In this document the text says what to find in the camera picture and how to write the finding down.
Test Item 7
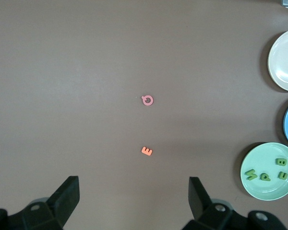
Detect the orange foam letter E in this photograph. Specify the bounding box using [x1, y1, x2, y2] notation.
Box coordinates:
[141, 146, 154, 157]

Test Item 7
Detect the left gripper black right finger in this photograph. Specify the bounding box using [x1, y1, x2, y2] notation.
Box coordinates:
[182, 176, 288, 230]

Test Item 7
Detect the green foam letter N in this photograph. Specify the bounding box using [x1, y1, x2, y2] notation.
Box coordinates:
[244, 168, 258, 181]

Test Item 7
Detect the beige plate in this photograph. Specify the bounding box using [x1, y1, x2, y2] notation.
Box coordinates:
[267, 28, 288, 93]

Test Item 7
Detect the pale green plate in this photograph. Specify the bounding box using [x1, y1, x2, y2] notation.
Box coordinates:
[240, 142, 288, 201]

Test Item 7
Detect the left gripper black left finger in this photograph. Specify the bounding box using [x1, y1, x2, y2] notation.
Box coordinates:
[0, 175, 80, 230]

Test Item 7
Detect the brown table cover sheet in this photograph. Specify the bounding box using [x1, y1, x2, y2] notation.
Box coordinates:
[0, 0, 288, 230]

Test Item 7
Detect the pink foam letter Q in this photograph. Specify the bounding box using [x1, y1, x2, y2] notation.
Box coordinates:
[141, 95, 155, 107]

